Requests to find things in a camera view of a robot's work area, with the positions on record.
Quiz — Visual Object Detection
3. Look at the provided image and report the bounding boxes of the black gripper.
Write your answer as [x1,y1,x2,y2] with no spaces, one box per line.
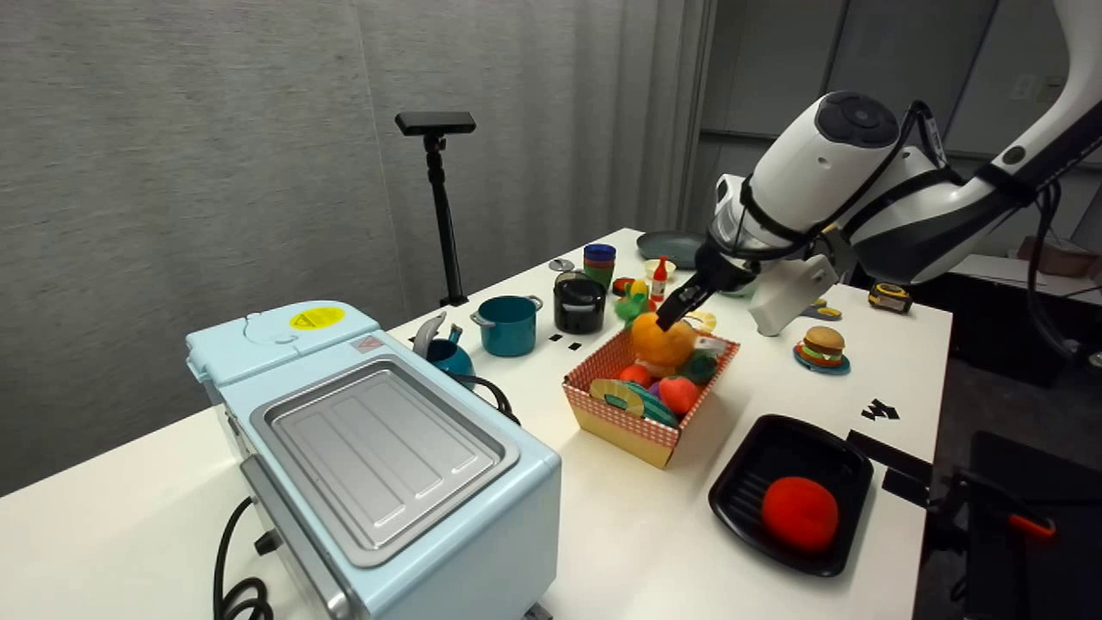
[655,241,765,333]

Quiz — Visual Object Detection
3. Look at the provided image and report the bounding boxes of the red checkered cardboard box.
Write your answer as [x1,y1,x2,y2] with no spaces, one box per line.
[560,309,742,473]

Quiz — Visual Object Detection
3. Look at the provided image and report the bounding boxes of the red tomato plushy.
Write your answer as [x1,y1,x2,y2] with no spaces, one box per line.
[756,475,842,555]

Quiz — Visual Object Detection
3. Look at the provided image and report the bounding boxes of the red ketchup bottle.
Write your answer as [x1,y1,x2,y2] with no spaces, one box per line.
[646,252,676,304]

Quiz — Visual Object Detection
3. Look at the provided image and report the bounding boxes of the yellow green toy fruit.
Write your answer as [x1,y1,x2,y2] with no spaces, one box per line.
[614,282,655,323]

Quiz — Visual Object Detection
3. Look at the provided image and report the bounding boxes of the green toy vegetable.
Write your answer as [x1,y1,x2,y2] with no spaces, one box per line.
[680,346,723,388]

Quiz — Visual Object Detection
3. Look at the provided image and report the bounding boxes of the dark grey blue plate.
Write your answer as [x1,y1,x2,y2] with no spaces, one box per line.
[634,228,705,275]

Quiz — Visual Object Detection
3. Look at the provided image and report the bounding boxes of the orange red toy food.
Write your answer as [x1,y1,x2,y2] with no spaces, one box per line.
[617,359,660,388]

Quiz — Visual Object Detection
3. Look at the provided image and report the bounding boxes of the red toy tomato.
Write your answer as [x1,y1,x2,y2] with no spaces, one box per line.
[655,374,705,420]

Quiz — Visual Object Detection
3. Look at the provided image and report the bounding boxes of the stacked coloured cups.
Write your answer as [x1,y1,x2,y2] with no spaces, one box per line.
[580,241,619,289]

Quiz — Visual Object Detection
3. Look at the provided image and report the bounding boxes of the black cup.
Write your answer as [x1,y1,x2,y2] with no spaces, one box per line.
[551,271,609,338]

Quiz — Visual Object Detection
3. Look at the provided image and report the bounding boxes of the toy watermelon slice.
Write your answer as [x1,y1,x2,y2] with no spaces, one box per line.
[585,374,680,426]

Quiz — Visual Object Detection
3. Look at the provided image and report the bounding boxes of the toy burger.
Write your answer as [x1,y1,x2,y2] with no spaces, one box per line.
[796,323,850,369]

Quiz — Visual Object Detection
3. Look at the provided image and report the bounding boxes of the small blue plate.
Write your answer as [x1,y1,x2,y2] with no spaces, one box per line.
[790,340,852,380]

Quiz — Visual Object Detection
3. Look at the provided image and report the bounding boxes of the black grill pan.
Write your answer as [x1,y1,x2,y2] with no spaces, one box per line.
[705,410,874,583]

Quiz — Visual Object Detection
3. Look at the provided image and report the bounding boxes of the teal toy pot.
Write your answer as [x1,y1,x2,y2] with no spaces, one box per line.
[471,291,546,359]

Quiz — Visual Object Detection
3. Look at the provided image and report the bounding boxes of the blue toy kettle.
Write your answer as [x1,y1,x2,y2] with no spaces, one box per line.
[408,306,477,388]

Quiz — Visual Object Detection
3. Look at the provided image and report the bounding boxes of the long black tape strip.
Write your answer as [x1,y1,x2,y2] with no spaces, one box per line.
[848,431,939,482]

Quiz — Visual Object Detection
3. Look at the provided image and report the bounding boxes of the short black tape strip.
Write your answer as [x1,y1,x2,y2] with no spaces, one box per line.
[880,461,943,509]

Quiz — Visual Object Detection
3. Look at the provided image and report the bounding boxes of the light blue toaster oven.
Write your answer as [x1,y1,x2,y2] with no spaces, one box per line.
[181,298,563,620]

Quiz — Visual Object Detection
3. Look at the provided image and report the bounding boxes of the black stand with orange knob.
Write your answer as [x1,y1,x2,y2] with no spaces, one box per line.
[934,426,1102,620]

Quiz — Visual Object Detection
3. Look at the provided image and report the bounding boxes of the grey curtain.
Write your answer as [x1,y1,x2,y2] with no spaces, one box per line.
[0,0,717,495]

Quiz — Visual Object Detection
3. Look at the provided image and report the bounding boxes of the white wrist camera block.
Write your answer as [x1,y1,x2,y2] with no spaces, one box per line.
[747,252,842,340]

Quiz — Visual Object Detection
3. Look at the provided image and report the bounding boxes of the black camera on tripod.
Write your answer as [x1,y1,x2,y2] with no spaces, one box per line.
[393,108,477,309]

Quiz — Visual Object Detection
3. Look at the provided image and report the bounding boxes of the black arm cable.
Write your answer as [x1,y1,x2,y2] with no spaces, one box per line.
[732,101,1102,381]

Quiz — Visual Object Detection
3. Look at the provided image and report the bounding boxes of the black oven power cable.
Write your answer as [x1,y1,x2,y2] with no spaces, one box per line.
[211,493,280,620]

